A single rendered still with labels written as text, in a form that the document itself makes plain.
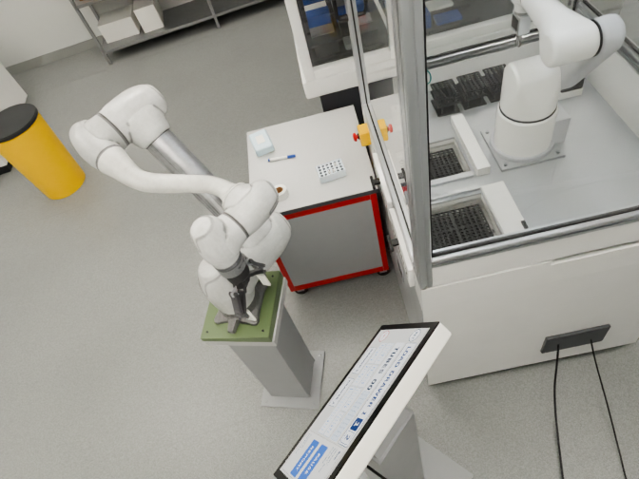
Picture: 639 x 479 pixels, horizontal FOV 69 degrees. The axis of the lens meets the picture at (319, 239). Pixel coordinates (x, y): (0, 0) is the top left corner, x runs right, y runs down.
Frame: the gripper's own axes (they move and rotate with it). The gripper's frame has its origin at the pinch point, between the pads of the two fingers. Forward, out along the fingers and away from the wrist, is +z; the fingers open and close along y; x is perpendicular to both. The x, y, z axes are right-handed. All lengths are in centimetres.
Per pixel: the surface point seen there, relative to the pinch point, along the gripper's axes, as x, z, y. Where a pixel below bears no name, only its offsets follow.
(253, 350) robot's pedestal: 16.5, 37.1, -5.0
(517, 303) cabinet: -80, 34, 30
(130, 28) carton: 308, 58, 304
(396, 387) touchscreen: -56, -19, -25
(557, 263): -90, 13, 35
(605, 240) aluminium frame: -102, 7, 41
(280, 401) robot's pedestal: 24, 94, -9
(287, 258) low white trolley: 29, 56, 51
